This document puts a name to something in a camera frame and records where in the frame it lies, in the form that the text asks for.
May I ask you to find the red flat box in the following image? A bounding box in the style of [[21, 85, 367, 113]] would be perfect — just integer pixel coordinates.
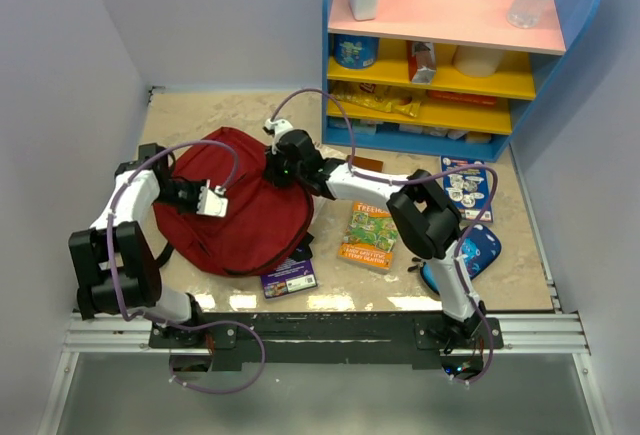
[[426, 90, 498, 107]]

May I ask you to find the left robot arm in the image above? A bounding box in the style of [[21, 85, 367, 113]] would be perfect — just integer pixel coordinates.
[[68, 143, 210, 347]]

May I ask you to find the blue snack can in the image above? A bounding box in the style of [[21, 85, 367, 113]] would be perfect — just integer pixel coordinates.
[[333, 34, 379, 70]]

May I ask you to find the purple paperback book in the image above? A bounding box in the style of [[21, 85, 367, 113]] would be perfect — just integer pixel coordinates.
[[261, 233, 318, 299]]

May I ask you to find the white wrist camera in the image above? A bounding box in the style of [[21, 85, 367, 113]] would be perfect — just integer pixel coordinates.
[[196, 186, 228, 218], [263, 119, 294, 144]]

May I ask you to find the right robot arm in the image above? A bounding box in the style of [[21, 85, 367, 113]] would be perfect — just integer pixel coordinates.
[[263, 122, 485, 348]]

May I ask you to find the aluminium rail frame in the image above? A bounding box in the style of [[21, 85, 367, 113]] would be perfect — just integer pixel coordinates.
[[34, 85, 613, 435]]

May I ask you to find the brown leather wallet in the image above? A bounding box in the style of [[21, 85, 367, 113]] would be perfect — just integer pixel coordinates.
[[345, 155, 384, 173]]

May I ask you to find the orange treehouse paperback book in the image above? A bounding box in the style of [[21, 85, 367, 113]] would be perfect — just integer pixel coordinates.
[[338, 202, 399, 272]]

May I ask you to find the white paper roll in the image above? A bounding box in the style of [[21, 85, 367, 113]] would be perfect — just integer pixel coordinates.
[[452, 45, 506, 78]]

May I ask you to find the orange silver snack packet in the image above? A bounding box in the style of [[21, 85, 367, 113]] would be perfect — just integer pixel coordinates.
[[406, 41, 437, 85]]

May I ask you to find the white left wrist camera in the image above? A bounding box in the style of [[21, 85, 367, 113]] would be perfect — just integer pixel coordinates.
[[196, 186, 228, 218]]

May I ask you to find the white coffee photo notebook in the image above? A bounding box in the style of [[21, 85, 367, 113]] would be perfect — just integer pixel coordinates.
[[311, 196, 330, 224]]

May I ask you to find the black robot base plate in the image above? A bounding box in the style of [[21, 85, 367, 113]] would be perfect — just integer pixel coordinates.
[[149, 311, 504, 375]]

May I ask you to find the blue yellow pink shelf unit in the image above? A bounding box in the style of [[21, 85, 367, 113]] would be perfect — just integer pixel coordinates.
[[321, 0, 601, 161]]

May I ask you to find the yellow chips bag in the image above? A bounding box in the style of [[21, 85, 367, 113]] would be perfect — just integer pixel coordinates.
[[330, 81, 425, 118]]

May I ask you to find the red backpack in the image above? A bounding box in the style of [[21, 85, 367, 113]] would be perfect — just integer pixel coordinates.
[[153, 127, 314, 276]]

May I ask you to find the blue comic paperback book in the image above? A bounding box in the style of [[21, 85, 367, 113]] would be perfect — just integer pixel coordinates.
[[440, 156, 491, 221]]

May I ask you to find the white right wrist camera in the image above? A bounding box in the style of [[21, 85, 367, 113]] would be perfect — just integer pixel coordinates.
[[263, 119, 294, 144]]

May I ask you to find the blue pencil case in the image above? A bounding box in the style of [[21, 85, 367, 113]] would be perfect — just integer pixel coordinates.
[[407, 224, 502, 295]]

